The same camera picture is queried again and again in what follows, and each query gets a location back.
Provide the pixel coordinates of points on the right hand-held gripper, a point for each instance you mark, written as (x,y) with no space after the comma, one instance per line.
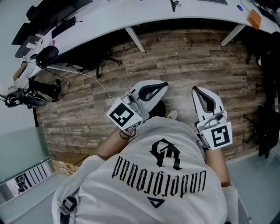
(221,135)

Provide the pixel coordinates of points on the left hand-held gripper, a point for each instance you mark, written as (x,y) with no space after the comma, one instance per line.
(123,115)

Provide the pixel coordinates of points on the person's right forearm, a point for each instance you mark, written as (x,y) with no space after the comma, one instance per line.
(216,168)

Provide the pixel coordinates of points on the person's left forearm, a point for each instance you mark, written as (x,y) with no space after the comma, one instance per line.
(110,145)

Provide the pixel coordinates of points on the person's black trousers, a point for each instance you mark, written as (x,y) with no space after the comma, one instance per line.
(158,110)

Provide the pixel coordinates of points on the beige shoe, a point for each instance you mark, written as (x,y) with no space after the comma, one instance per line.
(172,114)

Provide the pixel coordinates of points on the black wrist bands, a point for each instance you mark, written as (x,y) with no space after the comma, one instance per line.
(127,134)

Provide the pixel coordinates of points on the black office chair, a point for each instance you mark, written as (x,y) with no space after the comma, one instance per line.
(268,127)
(269,65)

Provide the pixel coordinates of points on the person's white printed shirt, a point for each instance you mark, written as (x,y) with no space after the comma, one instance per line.
(142,186)

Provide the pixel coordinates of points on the orange box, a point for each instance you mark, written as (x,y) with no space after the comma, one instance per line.
(254,19)

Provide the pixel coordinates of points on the flat cardboard box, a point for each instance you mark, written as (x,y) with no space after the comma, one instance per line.
(63,158)
(82,163)

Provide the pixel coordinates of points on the blue card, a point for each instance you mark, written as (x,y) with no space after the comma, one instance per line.
(240,7)

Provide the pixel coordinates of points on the small black keyboard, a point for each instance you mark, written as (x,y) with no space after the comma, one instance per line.
(64,26)

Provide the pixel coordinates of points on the pink packet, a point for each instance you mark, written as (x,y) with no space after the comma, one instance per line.
(51,43)

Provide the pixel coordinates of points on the white roll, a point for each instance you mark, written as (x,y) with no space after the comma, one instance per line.
(31,45)

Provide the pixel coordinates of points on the black monitor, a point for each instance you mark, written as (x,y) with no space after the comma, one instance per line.
(22,50)

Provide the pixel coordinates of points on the black harness buckle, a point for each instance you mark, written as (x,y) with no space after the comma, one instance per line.
(70,204)

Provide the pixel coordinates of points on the black round device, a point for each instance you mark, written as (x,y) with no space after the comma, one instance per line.
(32,13)

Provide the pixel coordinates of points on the black partition post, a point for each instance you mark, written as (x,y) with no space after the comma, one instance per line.
(35,117)

